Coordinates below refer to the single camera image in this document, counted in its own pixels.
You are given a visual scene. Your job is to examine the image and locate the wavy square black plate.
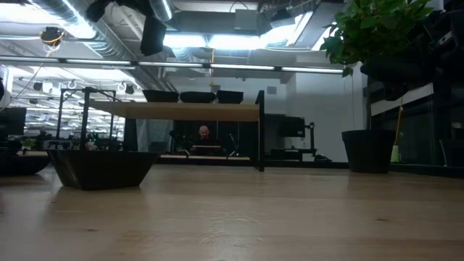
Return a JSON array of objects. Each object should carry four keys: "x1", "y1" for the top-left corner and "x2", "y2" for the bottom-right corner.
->
[
  {"x1": 142, "y1": 89, "x2": 180, "y2": 104},
  {"x1": 46, "y1": 149, "x2": 161, "y2": 192}
]

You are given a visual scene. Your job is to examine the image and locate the green leafy plant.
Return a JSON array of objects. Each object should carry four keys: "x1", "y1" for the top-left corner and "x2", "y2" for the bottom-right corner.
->
[{"x1": 320, "y1": 0, "x2": 434, "y2": 131}]

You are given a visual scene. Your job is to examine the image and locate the dark background desk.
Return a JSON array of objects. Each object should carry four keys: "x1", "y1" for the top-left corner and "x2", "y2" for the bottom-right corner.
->
[{"x1": 264, "y1": 147, "x2": 318, "y2": 162}]

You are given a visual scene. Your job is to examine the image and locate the black background station frame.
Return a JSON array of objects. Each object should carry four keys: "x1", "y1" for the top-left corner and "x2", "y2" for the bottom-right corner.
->
[{"x1": 56, "y1": 86, "x2": 117, "y2": 150}]

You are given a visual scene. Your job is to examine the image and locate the long ceiling light bar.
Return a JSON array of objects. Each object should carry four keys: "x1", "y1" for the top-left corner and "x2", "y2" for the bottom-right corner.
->
[{"x1": 0, "y1": 56, "x2": 344, "y2": 74}]

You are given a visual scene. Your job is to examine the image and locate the dark laptop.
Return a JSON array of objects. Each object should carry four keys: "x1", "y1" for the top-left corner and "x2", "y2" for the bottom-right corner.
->
[{"x1": 191, "y1": 144, "x2": 223, "y2": 157}]

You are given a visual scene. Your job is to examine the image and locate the large black monitor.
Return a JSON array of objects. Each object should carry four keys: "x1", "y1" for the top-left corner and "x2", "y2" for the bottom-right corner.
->
[{"x1": 0, "y1": 107, "x2": 28, "y2": 137}]

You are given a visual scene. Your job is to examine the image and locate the black plant pot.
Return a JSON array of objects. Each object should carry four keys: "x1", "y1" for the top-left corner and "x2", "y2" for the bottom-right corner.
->
[{"x1": 341, "y1": 129, "x2": 397, "y2": 174}]

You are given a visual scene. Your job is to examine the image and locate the seated person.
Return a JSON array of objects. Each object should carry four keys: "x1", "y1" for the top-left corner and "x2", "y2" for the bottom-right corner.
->
[{"x1": 188, "y1": 125, "x2": 228, "y2": 157}]

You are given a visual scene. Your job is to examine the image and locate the silver ventilation duct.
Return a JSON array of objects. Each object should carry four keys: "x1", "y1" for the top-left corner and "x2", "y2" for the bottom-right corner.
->
[{"x1": 146, "y1": 0, "x2": 175, "y2": 22}]

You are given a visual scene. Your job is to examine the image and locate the wooden shelf with black frame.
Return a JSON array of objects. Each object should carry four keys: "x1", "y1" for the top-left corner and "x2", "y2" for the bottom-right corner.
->
[{"x1": 90, "y1": 89, "x2": 266, "y2": 172}]

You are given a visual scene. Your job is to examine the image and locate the round black yellow ceiling device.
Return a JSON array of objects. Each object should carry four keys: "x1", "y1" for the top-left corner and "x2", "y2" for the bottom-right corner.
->
[{"x1": 38, "y1": 26, "x2": 66, "y2": 47}]

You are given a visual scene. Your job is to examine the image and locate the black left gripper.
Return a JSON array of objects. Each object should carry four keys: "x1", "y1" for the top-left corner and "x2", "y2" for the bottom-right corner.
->
[{"x1": 139, "y1": 14, "x2": 168, "y2": 58}]

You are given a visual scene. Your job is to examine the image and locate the black monitor on arm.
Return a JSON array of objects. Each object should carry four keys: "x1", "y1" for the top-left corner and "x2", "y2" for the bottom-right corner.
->
[{"x1": 277, "y1": 115, "x2": 306, "y2": 138}]

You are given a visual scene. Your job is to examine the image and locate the dark chair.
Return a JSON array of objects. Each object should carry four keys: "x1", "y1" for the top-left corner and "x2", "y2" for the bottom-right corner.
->
[{"x1": 439, "y1": 138, "x2": 464, "y2": 167}]

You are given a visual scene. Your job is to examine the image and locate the translucent plastic sheet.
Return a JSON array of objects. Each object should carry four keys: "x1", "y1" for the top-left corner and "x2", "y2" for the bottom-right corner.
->
[{"x1": 136, "y1": 119, "x2": 174, "y2": 153}]

